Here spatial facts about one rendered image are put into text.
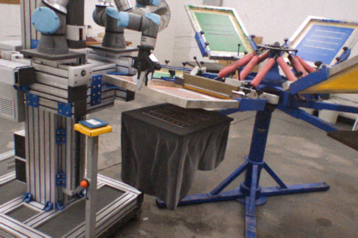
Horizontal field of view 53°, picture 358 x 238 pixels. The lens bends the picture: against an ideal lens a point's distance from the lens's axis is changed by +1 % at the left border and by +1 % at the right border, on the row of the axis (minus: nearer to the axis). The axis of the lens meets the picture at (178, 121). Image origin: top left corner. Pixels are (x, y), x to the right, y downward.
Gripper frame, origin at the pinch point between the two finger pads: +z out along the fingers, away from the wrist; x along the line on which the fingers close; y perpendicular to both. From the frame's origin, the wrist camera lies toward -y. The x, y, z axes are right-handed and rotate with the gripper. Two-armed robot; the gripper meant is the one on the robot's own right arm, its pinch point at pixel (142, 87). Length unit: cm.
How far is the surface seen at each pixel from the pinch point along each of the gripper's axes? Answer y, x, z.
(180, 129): -16.6, -15.3, 17.4
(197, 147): -21.1, -26.5, 26.1
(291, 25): 131, -460, -98
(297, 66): -23, -131, -27
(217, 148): -21, -48, 29
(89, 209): 11, 11, 67
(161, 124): -5.1, -13.2, 17.7
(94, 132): 5.6, 20.5, 23.7
